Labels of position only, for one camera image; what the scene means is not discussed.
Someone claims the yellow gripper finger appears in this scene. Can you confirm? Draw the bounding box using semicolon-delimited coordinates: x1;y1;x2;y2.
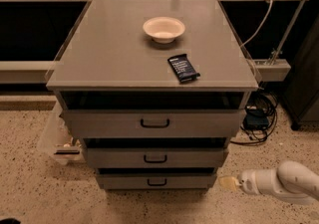
218;176;240;191

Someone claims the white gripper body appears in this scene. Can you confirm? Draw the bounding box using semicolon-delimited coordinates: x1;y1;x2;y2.
238;168;279;196

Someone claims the grey drawer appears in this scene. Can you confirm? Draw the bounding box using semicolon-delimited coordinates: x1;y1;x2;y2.
62;110;245;138
83;137;228;168
96;167;216;190

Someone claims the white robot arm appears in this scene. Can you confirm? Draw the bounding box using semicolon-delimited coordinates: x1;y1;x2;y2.
218;160;319;205

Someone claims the grey drawer cabinet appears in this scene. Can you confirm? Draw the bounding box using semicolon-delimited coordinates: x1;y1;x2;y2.
46;0;259;191

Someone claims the grey bottom drawer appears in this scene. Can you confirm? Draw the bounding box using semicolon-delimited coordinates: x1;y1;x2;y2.
96;167;216;190

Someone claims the grey top drawer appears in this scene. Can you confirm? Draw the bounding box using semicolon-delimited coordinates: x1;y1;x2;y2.
62;110;245;138

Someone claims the dark cabinet at right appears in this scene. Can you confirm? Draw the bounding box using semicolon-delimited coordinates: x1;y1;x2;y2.
282;16;319;130

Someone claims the dark blue snack bar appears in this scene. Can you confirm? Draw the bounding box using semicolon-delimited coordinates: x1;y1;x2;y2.
167;54;200;83

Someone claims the white paper bowl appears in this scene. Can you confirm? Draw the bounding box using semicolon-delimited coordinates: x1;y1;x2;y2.
143;17;185;44

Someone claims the clear plastic bin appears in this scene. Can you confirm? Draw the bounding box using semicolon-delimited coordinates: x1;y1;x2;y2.
37;103;84;165

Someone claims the blue box with cables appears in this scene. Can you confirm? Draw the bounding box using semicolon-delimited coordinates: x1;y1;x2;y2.
231;91;278;146

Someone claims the white power cable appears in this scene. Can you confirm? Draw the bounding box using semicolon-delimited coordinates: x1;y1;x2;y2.
239;0;274;49

